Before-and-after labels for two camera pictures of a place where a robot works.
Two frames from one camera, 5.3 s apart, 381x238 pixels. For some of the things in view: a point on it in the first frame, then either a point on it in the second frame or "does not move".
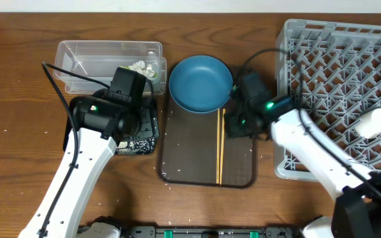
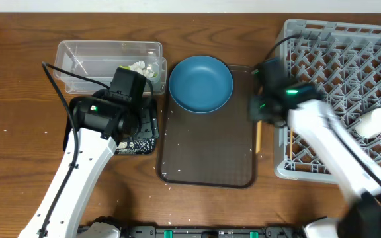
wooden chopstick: (217, 157) -> (258, 127)
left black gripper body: (141, 126) does not move
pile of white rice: (136, 147) does not move
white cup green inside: (372, 123) does not move
